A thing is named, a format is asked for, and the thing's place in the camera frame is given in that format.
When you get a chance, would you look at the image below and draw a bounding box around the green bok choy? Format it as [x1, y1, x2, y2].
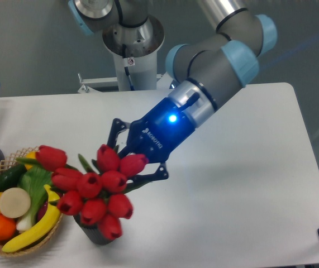
[16, 166, 52, 233]

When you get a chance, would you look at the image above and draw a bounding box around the dark grey ribbed vase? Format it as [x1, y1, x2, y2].
[73, 215, 118, 246]

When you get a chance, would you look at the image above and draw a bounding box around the yellow banana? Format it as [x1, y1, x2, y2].
[2, 184, 61, 253]

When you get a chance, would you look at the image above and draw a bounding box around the dark red vegetable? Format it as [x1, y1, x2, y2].
[36, 202, 48, 222]

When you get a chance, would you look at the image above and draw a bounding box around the black cable on pedestal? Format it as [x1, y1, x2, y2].
[121, 44, 135, 91]

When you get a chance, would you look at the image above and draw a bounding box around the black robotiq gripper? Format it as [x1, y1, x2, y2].
[107, 97, 197, 186]

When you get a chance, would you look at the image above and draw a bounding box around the red tulip bouquet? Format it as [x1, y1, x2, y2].
[15, 144, 154, 241]

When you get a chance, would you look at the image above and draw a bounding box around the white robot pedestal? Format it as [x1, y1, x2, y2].
[77, 14, 180, 94]

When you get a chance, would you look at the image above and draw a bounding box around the beige round disc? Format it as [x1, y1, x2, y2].
[0, 188, 31, 218]

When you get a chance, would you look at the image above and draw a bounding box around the orange fruit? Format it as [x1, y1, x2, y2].
[0, 214, 16, 241]

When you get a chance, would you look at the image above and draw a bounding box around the woven wicker basket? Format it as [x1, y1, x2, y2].
[0, 146, 63, 258]

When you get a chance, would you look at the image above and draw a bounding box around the yellow squash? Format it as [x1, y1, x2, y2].
[25, 151, 40, 170]

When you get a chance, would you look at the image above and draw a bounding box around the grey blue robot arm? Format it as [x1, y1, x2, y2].
[68, 1, 277, 187]

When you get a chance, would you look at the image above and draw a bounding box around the green cucumber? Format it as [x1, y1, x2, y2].
[0, 164, 27, 192]

